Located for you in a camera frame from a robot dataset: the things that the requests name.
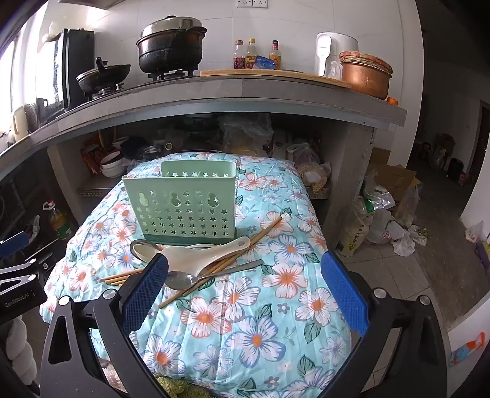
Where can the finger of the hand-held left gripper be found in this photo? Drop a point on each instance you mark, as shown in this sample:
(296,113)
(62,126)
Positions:
(13,245)
(43,257)

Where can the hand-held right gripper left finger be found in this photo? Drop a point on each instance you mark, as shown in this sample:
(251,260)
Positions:
(145,291)

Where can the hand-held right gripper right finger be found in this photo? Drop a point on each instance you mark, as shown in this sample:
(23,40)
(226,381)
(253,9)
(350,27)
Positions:
(344,294)

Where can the metal spoon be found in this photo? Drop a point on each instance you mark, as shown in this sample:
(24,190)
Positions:
(180,279)

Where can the white soup spoon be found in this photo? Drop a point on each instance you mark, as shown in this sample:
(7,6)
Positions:
(143,250)

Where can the white rice paddle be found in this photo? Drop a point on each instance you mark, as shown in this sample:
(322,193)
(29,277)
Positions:
(191,256)

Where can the green plastic utensil holder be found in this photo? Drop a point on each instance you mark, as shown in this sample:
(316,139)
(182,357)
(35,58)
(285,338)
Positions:
(180,206)

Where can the cooking oil bottle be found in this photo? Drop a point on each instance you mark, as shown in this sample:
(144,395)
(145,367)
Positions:
(59,225)

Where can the white rice sack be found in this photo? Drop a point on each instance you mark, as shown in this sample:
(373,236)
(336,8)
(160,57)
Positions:
(354,237)

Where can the heap of plastic bags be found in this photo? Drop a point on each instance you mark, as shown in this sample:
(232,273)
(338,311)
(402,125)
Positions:
(394,229)

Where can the green towel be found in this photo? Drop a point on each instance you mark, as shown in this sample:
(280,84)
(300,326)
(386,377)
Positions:
(180,388)

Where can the floral blue blanket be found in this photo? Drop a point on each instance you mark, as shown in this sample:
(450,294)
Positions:
(245,325)

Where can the stack of white bowls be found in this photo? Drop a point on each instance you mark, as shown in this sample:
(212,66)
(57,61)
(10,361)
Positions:
(113,164)

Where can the cream kettle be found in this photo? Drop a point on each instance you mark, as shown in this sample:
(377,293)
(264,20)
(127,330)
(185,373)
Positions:
(20,124)

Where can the cardboard box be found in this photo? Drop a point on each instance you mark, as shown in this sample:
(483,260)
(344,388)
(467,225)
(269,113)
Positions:
(394,176)

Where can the bag of dried beans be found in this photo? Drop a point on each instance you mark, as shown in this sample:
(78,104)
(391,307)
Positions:
(312,168)

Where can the colourful toy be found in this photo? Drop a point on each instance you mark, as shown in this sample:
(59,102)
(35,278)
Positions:
(469,350)

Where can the black mug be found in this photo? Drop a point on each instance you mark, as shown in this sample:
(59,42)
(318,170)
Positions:
(43,109)

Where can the black bag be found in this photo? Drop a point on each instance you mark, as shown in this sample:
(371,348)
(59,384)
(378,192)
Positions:
(455,168)

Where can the clear plastic bag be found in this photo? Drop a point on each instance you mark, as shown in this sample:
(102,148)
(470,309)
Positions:
(245,134)

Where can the black wok with lid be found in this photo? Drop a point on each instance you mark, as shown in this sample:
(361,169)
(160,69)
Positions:
(103,74)

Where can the small orange object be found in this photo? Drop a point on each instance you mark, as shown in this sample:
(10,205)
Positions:
(392,101)

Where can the gas stove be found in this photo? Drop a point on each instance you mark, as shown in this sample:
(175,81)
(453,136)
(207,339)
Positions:
(153,78)

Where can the concrete kitchen counter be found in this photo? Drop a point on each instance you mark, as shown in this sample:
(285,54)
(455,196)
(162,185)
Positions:
(268,97)

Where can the copper pot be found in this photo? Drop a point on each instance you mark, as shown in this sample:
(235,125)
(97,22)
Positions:
(363,82)

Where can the wooden cutting board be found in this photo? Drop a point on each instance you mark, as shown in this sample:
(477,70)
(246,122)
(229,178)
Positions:
(268,73)

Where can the woven bamboo tray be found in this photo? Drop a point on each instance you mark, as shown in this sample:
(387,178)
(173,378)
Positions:
(365,59)

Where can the large black pot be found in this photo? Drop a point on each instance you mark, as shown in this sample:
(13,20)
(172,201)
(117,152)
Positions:
(168,51)

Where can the white kitchen appliance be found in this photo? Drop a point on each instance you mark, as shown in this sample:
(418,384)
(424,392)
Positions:
(333,51)

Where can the blue packet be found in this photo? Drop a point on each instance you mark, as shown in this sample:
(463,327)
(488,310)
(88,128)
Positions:
(264,63)

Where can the red cap sauce bottle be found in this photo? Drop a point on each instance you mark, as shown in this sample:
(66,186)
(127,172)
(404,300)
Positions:
(275,55)

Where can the dark sauce bottle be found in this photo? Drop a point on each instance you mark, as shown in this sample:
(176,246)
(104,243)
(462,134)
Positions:
(239,57)

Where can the yellow cap sauce bottle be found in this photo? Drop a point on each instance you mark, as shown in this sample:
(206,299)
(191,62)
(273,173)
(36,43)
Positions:
(251,55)

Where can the steel pot lid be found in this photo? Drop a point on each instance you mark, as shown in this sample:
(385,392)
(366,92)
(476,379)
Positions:
(170,25)

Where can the white wall socket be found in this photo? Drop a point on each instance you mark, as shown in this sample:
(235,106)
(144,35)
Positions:
(250,3)

